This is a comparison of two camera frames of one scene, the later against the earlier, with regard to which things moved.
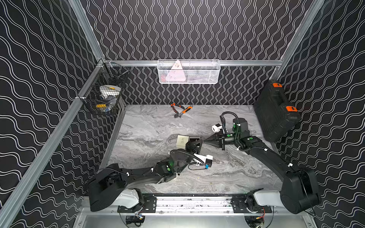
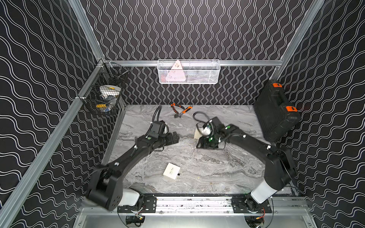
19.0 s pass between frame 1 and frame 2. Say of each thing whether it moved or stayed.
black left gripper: moved
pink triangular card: stayed
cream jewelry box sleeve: moved
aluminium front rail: stayed
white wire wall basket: stayed
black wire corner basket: stayed
